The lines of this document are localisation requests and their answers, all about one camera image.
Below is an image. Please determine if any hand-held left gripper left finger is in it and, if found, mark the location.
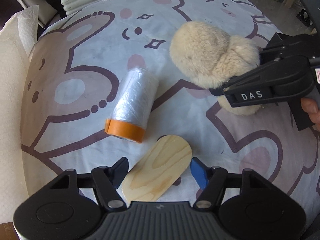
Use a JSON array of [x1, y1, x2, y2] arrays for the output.
[[49, 157, 129, 211]]

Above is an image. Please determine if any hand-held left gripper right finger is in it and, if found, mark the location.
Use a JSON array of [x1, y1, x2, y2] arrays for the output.
[[190, 157, 272, 210]]

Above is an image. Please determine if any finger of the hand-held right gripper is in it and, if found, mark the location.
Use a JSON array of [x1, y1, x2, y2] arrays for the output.
[[209, 56, 315, 108], [259, 32, 312, 67]]

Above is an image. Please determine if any oval wooden box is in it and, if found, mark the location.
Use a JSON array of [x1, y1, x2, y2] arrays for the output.
[[121, 135, 193, 203]]

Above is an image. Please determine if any beige plush bunny toy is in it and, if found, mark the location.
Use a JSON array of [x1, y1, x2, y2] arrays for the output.
[[170, 21, 262, 117]]

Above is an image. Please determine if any plastic film roll orange tape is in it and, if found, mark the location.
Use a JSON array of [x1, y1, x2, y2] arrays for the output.
[[104, 67, 159, 144]]

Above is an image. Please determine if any person's right hand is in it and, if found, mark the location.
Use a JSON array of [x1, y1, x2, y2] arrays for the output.
[[301, 97, 320, 126]]

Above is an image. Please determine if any bear printed tablecloth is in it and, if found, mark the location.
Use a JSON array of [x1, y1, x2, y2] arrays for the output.
[[21, 0, 320, 207]]

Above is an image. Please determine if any cream honeycomb paper sheet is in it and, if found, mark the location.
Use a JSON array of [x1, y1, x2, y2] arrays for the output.
[[0, 12, 30, 224]]

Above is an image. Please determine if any white paper towel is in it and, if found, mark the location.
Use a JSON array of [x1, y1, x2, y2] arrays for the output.
[[16, 4, 40, 57]]

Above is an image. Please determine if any cream leather chair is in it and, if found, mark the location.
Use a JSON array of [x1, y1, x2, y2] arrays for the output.
[[9, 0, 62, 28]]

